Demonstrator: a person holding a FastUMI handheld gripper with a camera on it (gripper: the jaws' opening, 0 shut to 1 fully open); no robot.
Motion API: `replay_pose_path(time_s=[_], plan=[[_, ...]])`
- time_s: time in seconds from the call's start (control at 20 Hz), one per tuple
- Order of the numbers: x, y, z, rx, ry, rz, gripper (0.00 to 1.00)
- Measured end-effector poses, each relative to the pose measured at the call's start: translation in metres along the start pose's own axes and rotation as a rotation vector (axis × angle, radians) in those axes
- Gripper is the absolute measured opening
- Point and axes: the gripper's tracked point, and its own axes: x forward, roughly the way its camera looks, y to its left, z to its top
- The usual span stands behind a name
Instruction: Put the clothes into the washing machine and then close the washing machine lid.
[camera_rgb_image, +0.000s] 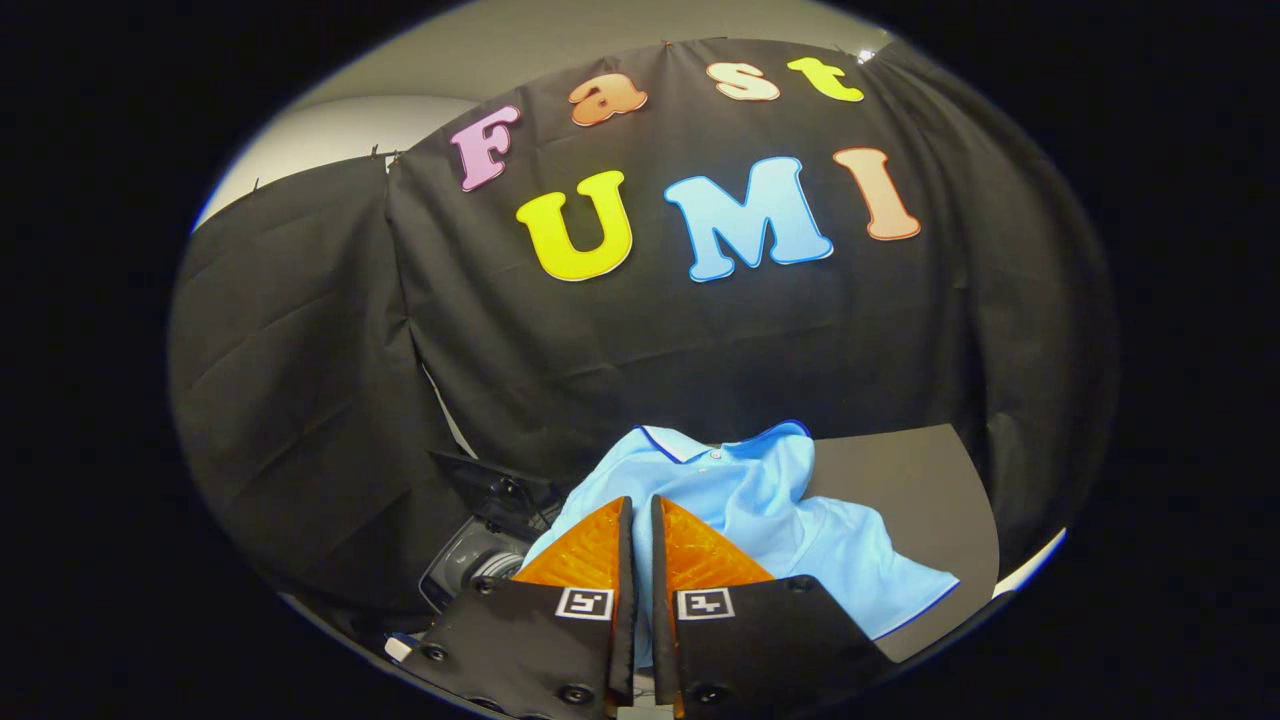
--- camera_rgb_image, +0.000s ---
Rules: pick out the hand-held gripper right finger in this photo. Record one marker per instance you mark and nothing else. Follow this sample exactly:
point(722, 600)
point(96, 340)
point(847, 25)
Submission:
point(663, 600)

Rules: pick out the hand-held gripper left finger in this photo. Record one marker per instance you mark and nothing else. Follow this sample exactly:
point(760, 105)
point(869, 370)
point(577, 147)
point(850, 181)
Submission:
point(622, 600)

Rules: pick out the light blue polo shirt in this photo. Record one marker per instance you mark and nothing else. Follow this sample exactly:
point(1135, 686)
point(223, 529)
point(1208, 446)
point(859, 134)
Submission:
point(760, 500)

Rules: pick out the grey washing machine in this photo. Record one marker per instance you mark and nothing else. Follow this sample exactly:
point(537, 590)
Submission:
point(470, 570)

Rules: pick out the beige cabinet with black top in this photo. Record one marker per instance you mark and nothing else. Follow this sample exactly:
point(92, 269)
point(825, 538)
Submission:
point(920, 500)

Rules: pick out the black backdrop cloth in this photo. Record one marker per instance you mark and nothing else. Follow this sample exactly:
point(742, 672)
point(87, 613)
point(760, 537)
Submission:
point(800, 340)

